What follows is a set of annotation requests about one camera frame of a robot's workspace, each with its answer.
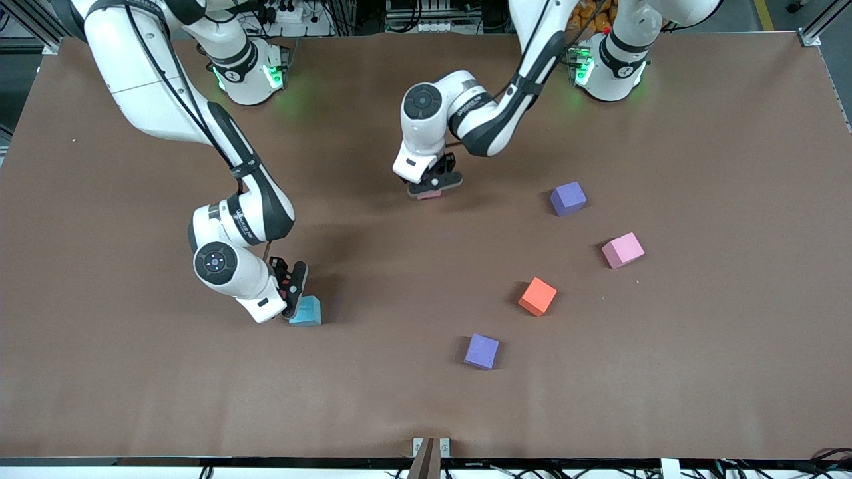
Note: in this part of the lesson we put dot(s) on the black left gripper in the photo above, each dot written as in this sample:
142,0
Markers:
444,163

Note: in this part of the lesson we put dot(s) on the pink foam block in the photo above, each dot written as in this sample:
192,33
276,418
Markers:
622,250
429,195

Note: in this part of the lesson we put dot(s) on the metal bracket with brown post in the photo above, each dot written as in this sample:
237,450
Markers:
426,466

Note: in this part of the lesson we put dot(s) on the purple foam block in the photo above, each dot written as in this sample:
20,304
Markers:
481,351
568,198

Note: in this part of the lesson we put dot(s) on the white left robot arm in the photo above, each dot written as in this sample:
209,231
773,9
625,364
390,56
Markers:
419,133

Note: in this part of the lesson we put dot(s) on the pile of orange items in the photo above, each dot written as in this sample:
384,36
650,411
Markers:
596,16

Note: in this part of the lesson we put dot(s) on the orange foam block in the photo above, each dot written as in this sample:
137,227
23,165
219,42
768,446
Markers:
537,296

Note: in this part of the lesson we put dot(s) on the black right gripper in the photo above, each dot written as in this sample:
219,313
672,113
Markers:
279,269

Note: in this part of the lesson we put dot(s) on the white power strip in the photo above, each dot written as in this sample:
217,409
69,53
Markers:
306,28

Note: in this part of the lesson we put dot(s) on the aluminium frame rail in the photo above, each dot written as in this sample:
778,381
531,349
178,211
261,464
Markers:
811,38
33,23

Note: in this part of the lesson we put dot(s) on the brown table cover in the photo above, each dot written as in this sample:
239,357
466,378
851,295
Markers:
200,372

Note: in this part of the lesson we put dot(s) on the blue foam block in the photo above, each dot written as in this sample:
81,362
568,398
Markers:
309,313

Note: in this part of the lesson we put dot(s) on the small white box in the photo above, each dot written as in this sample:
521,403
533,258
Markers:
669,469

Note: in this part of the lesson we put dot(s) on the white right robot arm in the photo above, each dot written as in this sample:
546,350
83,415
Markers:
153,86

